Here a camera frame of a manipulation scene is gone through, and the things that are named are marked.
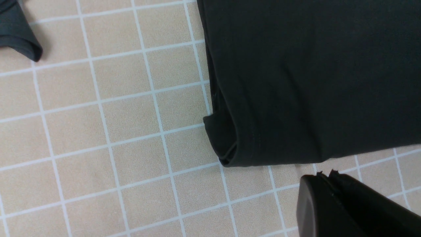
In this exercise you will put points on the dark teal crumpled garment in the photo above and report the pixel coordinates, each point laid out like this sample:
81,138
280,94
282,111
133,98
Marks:
15,31

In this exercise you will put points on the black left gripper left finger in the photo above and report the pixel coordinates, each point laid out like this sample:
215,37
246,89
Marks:
320,213

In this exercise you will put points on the dark gray long-sleeve shirt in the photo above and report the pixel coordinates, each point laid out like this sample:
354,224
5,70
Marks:
303,81

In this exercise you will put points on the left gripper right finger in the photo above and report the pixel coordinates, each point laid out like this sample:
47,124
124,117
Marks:
360,211

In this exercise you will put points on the beige checkered tablecloth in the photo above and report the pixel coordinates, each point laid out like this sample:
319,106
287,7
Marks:
104,136

